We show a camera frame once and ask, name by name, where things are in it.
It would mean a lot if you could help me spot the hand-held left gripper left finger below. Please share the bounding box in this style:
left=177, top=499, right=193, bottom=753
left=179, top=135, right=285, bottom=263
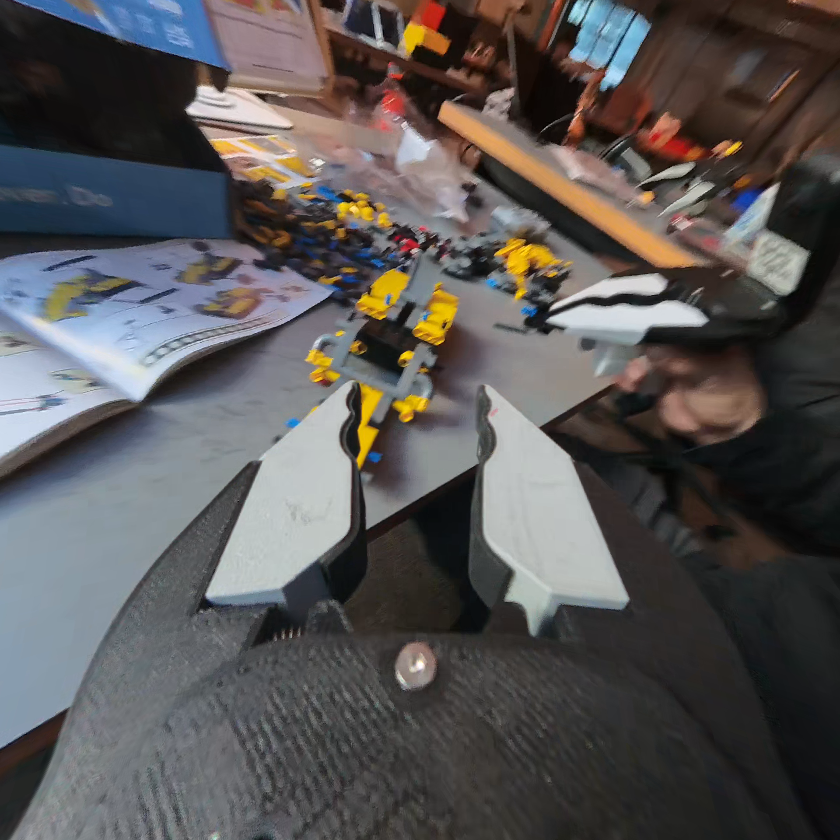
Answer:
left=203, top=381, right=370, bottom=624

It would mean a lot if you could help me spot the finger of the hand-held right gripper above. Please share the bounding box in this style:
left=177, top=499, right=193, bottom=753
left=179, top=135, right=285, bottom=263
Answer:
left=545, top=298, right=711, bottom=347
left=556, top=272, right=670, bottom=309

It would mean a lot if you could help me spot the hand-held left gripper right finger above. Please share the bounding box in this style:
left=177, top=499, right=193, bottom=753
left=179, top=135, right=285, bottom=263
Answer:
left=468, top=384, right=631, bottom=639

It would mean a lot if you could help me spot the person's right forearm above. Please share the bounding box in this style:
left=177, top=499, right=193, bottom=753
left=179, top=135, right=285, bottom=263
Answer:
left=676, top=315, right=840, bottom=559

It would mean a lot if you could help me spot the grey desk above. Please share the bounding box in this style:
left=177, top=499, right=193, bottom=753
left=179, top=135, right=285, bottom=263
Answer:
left=0, top=105, right=618, bottom=749

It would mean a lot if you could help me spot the person's right hand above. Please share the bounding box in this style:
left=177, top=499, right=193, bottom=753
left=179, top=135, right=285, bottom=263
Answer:
left=617, top=348, right=767, bottom=448

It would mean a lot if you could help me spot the white wipes canister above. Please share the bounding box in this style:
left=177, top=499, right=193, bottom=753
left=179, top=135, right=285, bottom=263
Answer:
left=725, top=184, right=782, bottom=244

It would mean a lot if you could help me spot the dark table with wooden edge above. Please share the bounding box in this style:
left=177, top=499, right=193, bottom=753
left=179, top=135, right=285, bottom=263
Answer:
left=436, top=98, right=716, bottom=270

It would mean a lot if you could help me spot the yellow grey brick vehicle model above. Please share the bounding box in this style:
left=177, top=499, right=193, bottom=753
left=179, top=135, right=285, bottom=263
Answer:
left=305, top=252, right=460, bottom=470

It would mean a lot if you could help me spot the crumpled clear plastic bag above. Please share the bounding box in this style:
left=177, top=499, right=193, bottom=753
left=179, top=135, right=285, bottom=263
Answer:
left=394, top=128, right=473, bottom=221

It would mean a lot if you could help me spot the open instruction booklet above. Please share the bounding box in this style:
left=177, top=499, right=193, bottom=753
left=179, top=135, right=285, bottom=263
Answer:
left=0, top=238, right=332, bottom=476

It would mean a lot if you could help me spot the person's black jacket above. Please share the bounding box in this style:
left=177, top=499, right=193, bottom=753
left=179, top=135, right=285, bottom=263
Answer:
left=682, top=558, right=840, bottom=840

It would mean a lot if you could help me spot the pile of loose building pieces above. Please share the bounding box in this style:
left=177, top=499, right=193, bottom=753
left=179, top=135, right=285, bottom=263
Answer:
left=233, top=177, right=572, bottom=309

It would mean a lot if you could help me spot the yellow black sticker sheet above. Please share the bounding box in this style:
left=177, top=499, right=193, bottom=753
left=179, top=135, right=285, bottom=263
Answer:
left=210, top=134, right=316, bottom=181

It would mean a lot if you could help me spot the blue cardboard kit box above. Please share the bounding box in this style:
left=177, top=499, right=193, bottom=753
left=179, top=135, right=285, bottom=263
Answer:
left=0, top=0, right=234, bottom=240

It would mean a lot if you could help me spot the white flat stand base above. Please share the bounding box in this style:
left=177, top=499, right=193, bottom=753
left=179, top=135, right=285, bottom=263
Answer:
left=187, top=85, right=293, bottom=131

